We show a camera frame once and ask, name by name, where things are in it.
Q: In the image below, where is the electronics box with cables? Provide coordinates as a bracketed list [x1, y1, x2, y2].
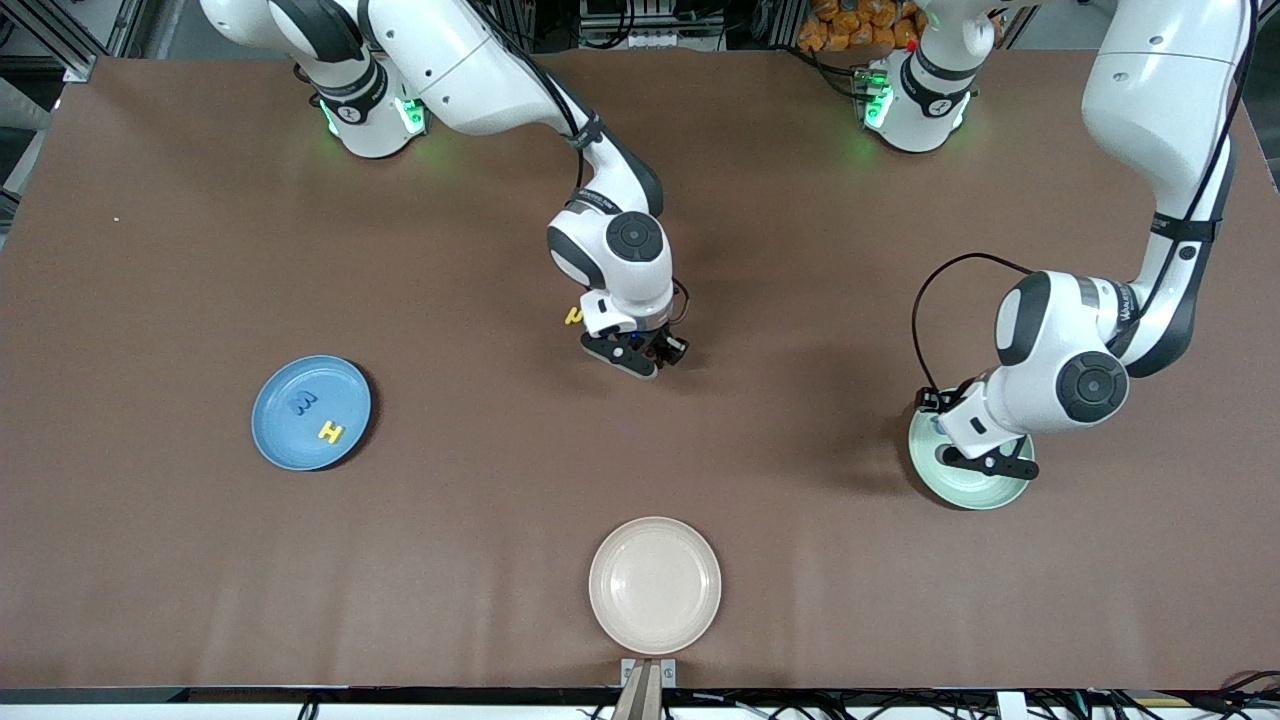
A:
[578, 0, 729, 51]

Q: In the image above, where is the blue plate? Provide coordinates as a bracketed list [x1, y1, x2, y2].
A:
[250, 355, 373, 473]

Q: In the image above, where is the brown table cover mat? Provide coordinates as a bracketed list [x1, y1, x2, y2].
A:
[0, 48, 1280, 691]

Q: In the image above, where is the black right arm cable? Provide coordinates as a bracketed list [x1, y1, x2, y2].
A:
[470, 0, 691, 336]

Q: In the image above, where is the pile of orange objects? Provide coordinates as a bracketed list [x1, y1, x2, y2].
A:
[797, 0, 926, 53]

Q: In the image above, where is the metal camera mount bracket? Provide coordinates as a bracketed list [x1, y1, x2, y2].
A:
[612, 657, 679, 720]

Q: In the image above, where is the beige plate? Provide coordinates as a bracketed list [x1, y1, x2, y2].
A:
[588, 516, 723, 657]

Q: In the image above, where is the green plate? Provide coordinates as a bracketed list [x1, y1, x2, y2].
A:
[907, 395, 1036, 512]

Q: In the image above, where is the aluminium frame post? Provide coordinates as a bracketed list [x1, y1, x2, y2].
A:
[0, 0, 151, 84]

